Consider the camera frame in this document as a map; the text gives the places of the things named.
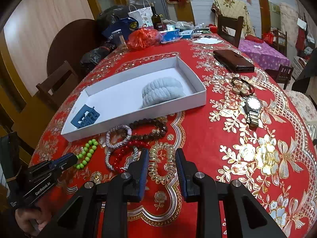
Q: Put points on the silver gold wristwatch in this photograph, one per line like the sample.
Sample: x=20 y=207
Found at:
x=253 y=103

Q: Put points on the brown wooden chair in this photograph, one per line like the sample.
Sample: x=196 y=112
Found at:
x=59 y=84

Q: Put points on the white paper gift bag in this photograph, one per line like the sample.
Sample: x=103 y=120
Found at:
x=141 y=14

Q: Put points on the blue hair claw clip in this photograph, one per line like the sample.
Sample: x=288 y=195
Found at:
x=84 y=117

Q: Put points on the light blue fluffy scrunchie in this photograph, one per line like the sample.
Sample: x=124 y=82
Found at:
x=163 y=91

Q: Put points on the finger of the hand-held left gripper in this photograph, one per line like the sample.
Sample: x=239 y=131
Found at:
x=66 y=160

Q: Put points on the beige quilted floral cloth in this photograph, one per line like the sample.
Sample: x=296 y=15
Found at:
x=230 y=7

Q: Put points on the person's left forearm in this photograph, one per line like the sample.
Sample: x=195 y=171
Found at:
x=7 y=225

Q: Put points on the large black plastic bag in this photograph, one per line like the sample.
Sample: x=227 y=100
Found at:
x=111 y=14

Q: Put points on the white shallow cardboard box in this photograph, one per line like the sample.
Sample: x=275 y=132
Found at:
x=118 y=96

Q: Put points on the person's left hand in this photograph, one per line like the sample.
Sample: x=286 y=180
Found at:
x=32 y=218

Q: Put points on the small black plastic bag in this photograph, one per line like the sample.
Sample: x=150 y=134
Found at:
x=94 y=57

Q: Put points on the dark jacket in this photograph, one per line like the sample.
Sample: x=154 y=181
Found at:
x=307 y=72

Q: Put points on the light wooden chair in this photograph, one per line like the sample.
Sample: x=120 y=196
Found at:
x=32 y=121

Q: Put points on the small dark wooden chair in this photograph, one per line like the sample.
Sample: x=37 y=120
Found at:
x=284 y=74

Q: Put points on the dark wine bottle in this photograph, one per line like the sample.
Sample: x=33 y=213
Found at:
x=156 y=19

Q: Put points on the purple tablecloth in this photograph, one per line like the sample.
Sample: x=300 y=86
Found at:
x=262 y=52

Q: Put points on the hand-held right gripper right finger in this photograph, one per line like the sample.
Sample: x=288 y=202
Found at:
x=180 y=173

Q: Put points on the blue tissue packet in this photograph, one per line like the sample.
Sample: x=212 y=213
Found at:
x=171 y=34

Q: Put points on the round wooden tabletop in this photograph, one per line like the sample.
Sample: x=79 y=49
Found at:
x=71 y=42

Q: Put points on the red floral tablecloth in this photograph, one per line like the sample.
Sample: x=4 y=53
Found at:
x=218 y=141

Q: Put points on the brown leather wallet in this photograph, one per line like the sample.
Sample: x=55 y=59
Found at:
x=234 y=59

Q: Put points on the blue bag with yellow logo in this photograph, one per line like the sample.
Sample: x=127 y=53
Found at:
x=123 y=26

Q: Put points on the red plastic bag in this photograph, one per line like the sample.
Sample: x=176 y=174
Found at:
x=143 y=38

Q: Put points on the white paper sheet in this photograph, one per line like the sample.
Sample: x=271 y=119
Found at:
x=208 y=41

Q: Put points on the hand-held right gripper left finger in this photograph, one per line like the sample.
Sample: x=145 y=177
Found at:
x=143 y=173

